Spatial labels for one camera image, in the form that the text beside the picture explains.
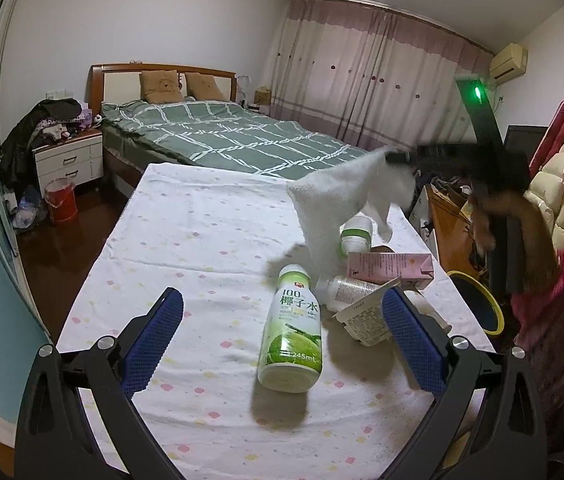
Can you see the beige air conditioner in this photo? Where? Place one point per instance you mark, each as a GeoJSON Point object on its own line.
{"type": "Point", "coordinates": [507, 62]}

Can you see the spotted white tablecloth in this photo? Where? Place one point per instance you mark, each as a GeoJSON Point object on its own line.
{"type": "Point", "coordinates": [197, 240]}

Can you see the large green label drink bottle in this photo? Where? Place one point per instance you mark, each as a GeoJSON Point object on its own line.
{"type": "Point", "coordinates": [292, 330]}

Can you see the tissue box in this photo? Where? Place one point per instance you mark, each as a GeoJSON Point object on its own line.
{"type": "Point", "coordinates": [263, 96]}

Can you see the white nightstand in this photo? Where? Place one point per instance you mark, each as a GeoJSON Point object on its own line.
{"type": "Point", "coordinates": [69, 157]}

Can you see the wooden desk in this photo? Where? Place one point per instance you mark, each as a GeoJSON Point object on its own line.
{"type": "Point", "coordinates": [449, 230]}

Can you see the pink drink carton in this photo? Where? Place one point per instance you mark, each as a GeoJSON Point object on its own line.
{"type": "Point", "coordinates": [386, 269]}

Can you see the red bucket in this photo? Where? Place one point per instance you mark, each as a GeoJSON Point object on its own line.
{"type": "Point", "coordinates": [62, 202]}

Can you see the black television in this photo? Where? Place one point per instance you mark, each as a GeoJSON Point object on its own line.
{"type": "Point", "coordinates": [526, 140]}

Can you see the white cabinet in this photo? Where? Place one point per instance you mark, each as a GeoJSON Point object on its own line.
{"type": "Point", "coordinates": [419, 210]}

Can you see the person's right hand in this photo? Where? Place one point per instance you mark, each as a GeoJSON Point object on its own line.
{"type": "Point", "coordinates": [481, 222]}

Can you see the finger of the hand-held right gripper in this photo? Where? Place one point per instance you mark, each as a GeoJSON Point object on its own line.
{"type": "Point", "coordinates": [399, 156]}

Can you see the brown bear pillow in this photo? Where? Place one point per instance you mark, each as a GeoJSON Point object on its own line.
{"type": "Point", "coordinates": [162, 87]}
{"type": "Point", "coordinates": [207, 86]}

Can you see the white yogurt cup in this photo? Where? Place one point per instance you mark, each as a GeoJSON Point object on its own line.
{"type": "Point", "coordinates": [364, 320]}

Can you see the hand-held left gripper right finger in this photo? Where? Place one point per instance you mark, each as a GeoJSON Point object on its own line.
{"type": "Point", "coordinates": [411, 340]}

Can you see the yellow rimmed trash bin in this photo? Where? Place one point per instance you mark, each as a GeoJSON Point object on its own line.
{"type": "Point", "coordinates": [484, 305]}

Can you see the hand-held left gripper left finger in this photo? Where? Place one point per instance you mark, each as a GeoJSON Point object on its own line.
{"type": "Point", "coordinates": [154, 340]}

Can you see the small white plastic bottle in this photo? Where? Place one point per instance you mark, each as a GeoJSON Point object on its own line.
{"type": "Point", "coordinates": [351, 292]}

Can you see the person's right forearm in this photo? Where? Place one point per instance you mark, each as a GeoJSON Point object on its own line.
{"type": "Point", "coordinates": [549, 300]}

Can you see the pink striped curtain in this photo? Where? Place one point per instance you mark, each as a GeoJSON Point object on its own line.
{"type": "Point", "coordinates": [361, 70]}

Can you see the dark metal tin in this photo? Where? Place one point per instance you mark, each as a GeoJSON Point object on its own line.
{"type": "Point", "coordinates": [382, 249]}

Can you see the blue plastic bag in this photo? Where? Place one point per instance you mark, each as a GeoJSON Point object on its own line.
{"type": "Point", "coordinates": [27, 212]}

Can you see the pile of dark clothes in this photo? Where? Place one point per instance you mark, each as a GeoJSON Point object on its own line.
{"type": "Point", "coordinates": [37, 125]}

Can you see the white towel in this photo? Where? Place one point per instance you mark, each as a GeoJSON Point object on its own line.
{"type": "Point", "coordinates": [332, 200]}

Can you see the bed with green checked cover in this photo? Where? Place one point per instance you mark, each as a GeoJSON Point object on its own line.
{"type": "Point", "coordinates": [222, 130]}

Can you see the small green band white bottle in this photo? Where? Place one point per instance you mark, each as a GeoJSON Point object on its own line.
{"type": "Point", "coordinates": [356, 235]}

